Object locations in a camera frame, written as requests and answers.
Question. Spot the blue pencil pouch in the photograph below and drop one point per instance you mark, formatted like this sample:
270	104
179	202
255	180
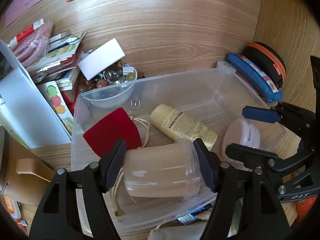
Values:
252	77

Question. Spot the pink round jar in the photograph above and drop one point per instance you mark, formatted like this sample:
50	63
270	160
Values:
243	131

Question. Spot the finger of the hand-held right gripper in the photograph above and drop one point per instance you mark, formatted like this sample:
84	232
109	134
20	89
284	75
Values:
247	152
260	115

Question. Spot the blue snack wrapper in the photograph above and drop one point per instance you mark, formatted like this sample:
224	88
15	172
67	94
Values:
187	217

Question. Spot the orange packet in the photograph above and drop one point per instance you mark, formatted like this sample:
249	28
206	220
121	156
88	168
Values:
12	207

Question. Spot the white rectangular box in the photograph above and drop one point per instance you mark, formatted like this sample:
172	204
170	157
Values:
102	57

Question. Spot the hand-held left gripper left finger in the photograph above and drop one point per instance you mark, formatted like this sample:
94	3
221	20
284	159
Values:
114	166

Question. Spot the red fan-shaped pouch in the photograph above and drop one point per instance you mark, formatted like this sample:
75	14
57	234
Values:
110	130

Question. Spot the brown mug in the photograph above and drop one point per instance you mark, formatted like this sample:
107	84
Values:
22	185

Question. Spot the translucent beige jar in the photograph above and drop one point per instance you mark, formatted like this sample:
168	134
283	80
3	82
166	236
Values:
160	170

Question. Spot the white bowl of trinkets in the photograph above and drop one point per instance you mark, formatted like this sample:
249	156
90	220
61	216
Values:
122	76

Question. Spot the cream lotion bottle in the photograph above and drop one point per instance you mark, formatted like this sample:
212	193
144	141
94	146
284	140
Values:
180	125

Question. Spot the fruit print sticker sheet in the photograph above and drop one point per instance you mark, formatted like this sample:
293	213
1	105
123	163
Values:
56	102

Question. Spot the wooden desktop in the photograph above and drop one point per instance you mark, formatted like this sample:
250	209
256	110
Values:
175	30

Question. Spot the clear plastic bowl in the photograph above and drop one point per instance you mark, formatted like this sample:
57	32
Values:
107	100

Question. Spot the white cloth pouch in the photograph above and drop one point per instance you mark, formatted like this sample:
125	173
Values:
165	235

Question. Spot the black orange zip case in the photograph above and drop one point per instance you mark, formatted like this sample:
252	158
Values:
262	55

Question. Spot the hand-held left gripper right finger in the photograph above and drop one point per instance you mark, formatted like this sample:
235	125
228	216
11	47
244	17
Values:
207	167

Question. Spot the white box with fruit stickers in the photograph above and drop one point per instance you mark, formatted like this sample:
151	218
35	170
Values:
22	100

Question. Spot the clear plastic storage box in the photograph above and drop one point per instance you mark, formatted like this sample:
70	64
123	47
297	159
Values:
220	97

